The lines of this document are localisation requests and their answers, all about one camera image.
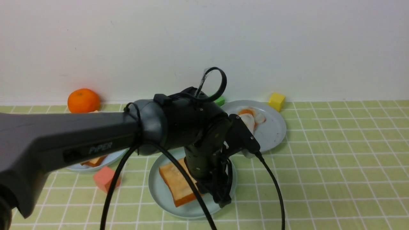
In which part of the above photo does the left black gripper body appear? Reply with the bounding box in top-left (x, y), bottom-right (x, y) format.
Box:
top-left (184, 145), bottom-right (233, 208)

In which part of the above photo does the toast slice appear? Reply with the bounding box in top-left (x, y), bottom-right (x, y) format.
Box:
top-left (80, 156), bottom-right (107, 167)
top-left (159, 163), bottom-right (197, 208)

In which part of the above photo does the fried egg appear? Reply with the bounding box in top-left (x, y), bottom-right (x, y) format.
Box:
top-left (239, 113), bottom-right (257, 134)
top-left (238, 107), bottom-right (266, 126)

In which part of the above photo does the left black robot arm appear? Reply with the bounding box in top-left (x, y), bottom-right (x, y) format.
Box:
top-left (1, 87), bottom-right (233, 230)

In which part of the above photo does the centre teal plate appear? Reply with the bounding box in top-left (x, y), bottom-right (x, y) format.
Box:
top-left (148, 148), bottom-right (237, 219)

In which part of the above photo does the green cube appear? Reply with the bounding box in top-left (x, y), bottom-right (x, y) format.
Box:
top-left (214, 96), bottom-right (226, 107)

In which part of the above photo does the right grey plate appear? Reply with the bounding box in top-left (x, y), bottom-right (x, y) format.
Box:
top-left (221, 100), bottom-right (287, 158)

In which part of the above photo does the yellow cube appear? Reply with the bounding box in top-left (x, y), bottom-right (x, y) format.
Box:
top-left (268, 93), bottom-right (285, 112)

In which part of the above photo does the left blue plate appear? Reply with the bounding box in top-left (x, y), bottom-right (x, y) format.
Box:
top-left (66, 149), bottom-right (128, 173)

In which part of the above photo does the salmon red cube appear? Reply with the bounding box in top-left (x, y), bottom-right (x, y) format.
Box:
top-left (93, 166), bottom-right (115, 194)

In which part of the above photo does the orange fruit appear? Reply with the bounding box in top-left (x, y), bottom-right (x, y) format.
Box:
top-left (67, 88), bottom-right (101, 113)

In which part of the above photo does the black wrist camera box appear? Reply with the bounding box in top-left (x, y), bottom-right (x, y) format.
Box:
top-left (225, 114), bottom-right (261, 157)

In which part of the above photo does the black camera cable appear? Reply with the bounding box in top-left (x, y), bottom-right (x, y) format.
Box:
top-left (255, 151), bottom-right (286, 230)

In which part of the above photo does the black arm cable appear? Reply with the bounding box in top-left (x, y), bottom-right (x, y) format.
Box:
top-left (100, 67), bottom-right (228, 230)

